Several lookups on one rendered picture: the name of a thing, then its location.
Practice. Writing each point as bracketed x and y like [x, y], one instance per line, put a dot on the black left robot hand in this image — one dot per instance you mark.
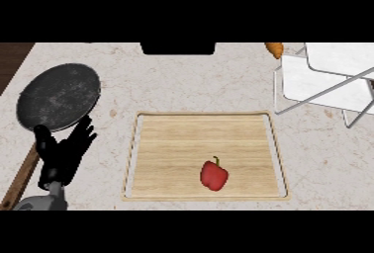
[61, 158]

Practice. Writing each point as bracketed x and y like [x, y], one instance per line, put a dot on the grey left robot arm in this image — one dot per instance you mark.
[46, 201]

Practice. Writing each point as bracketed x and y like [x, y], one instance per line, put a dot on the pale wooden tray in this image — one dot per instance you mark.
[194, 141]

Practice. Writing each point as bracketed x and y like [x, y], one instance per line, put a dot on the orange-brown croissant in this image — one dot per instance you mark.
[275, 49]

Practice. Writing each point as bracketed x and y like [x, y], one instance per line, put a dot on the red bell pepper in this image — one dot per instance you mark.
[213, 176]

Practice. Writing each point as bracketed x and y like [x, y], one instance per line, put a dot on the black appliance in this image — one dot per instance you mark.
[177, 48]

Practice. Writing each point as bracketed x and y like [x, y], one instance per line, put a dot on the white tiered shelf metal frame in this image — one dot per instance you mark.
[316, 85]

